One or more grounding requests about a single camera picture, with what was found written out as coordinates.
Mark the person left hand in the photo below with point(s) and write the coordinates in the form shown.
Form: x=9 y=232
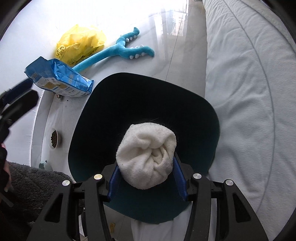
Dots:
x=5 y=172

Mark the blue pet food bag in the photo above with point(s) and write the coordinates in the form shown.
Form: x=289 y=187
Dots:
x=55 y=76

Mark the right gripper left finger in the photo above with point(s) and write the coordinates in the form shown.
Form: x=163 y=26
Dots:
x=59 y=218

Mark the black trash bin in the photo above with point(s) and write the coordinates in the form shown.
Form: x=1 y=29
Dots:
x=123 y=99

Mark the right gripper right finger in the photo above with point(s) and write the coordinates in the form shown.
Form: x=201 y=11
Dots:
x=235 y=218

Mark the blue plush toy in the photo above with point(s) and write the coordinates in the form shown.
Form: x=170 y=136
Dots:
x=118 y=49

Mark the yellow plastic bag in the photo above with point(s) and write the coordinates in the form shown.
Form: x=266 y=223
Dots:
x=79 y=43

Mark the pet food bowl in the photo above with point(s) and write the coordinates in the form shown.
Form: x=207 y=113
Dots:
x=55 y=139

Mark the white sock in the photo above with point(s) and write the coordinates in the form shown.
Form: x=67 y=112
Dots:
x=145 y=155

